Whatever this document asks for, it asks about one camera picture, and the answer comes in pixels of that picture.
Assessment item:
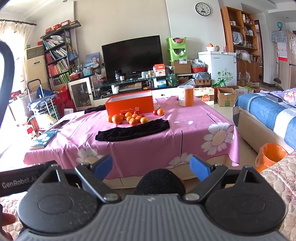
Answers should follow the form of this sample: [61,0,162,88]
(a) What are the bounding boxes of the green stacking bins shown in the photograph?
[166,37,188,63]

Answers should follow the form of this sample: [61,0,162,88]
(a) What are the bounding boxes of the orange cardboard box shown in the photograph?
[105,91,154,115]

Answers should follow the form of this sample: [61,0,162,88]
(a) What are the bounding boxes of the black cable loop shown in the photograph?
[0,41,16,122]

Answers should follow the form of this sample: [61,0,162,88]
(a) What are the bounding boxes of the person's hand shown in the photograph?
[1,205,16,240]

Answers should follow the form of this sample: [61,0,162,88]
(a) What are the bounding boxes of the blue white box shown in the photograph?
[153,78,167,88]

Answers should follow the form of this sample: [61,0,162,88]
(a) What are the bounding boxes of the black foam microphone ball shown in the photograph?
[134,169,186,196]

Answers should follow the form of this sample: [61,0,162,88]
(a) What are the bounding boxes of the orange fruit middle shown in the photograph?
[128,118,137,126]

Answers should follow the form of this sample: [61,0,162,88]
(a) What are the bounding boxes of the pink floral tablecloth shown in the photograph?
[23,96,239,179]

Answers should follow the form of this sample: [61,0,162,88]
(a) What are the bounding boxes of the white glass door cabinet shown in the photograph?
[68,77,94,111]

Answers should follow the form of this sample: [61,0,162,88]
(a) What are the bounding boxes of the open cardboard box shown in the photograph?
[217,88,237,108]

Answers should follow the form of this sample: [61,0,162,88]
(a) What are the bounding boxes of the large orange fruit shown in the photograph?
[111,114,124,125]

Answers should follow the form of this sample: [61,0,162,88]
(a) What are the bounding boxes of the blue globe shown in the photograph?
[276,22,283,31]

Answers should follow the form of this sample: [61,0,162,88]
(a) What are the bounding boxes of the orange fruit right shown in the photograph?
[157,108,165,116]

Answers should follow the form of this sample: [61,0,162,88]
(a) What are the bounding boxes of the wire trolley cart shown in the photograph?
[27,79,60,132]

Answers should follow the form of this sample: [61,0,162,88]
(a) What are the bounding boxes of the teal book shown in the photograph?
[30,129,58,151]

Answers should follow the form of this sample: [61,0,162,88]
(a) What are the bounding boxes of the orange trash bin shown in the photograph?
[255,143,288,173]

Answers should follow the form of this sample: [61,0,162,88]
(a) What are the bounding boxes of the black bookshelf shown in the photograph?
[41,20,81,90]

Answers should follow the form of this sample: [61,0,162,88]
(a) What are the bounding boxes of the black flat screen television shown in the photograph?
[102,35,164,80]

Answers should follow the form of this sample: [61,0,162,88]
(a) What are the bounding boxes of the orange white canister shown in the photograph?
[177,85,194,107]

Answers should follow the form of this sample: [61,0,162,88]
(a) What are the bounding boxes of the white bowl with orange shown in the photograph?
[206,43,217,52]

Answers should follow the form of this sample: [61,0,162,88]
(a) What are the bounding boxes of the blue striped bed cover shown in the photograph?
[233,91,295,153]

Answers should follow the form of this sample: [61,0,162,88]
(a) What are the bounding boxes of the white mini fridge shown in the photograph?
[198,51,237,86]

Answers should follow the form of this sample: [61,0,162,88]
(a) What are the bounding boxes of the round wall clock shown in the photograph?
[195,2,211,16]

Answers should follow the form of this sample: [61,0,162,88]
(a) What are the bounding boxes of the orange printed gift bag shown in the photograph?
[193,87,214,105]

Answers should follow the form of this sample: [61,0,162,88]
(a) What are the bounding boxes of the red basin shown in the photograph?
[192,67,205,73]

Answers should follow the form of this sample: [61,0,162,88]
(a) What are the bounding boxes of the green plastic bag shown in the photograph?
[166,73,179,87]

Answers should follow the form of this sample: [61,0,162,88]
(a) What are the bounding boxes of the orange white medicine box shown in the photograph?
[153,64,166,77]

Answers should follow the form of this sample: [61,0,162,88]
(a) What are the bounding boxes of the white TV cabinet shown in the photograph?
[92,76,197,100]

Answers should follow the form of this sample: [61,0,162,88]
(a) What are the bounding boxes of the brown cardboard box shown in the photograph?
[171,60,191,74]

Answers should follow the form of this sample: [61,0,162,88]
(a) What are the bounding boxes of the standing air conditioner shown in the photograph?
[25,45,50,90]

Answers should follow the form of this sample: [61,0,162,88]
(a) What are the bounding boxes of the orange fruit front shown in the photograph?
[140,117,149,124]

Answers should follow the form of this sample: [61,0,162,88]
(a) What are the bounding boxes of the black cloth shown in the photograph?
[95,118,170,142]

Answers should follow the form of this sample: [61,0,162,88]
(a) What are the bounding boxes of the wooden shelf unit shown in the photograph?
[221,6,260,82]

